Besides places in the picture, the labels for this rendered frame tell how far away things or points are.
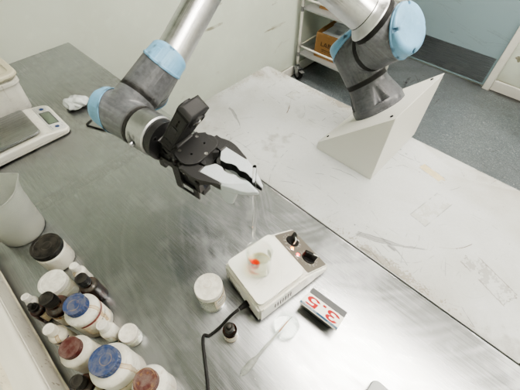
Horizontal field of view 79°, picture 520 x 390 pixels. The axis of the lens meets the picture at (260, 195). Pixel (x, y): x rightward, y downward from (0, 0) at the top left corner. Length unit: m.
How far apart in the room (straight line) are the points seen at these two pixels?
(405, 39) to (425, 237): 0.48
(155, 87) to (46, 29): 1.21
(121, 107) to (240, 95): 0.71
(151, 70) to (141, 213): 0.42
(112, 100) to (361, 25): 0.57
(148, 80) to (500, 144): 2.67
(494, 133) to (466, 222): 2.08
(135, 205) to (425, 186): 0.82
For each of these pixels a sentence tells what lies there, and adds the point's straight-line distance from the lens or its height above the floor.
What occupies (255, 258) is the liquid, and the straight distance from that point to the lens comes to 0.66.
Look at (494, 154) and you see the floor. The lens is 2.85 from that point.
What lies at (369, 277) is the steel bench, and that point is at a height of 0.90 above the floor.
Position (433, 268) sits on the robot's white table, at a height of 0.90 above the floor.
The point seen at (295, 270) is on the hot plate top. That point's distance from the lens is 0.68.
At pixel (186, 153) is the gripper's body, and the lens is 0.50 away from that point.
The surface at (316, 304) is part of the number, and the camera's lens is 0.73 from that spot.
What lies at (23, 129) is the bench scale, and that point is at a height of 0.95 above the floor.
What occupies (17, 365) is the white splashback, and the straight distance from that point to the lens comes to 0.73.
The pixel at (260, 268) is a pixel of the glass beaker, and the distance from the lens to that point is 0.63.
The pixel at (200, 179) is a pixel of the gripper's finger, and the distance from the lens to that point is 0.47.
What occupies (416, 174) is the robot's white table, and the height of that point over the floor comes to 0.90.
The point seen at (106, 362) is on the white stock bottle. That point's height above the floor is 1.03.
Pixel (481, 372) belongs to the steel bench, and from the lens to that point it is 0.83.
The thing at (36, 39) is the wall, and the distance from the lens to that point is 1.80.
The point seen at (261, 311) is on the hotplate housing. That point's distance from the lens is 0.67.
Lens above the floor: 1.60
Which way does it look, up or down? 52 degrees down
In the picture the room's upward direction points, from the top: straight up
